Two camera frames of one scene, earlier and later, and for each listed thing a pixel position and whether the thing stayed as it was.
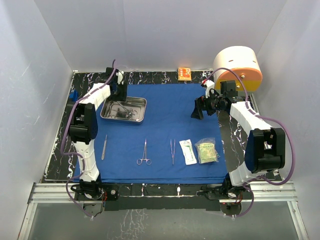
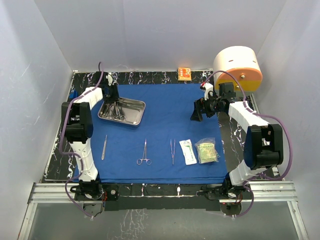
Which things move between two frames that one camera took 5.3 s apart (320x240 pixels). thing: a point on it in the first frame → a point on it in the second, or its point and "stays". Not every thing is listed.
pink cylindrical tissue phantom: [245, 61] stays
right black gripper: [202, 102] stays
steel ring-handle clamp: [129, 112] → [119, 116]
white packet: [188, 150] stays
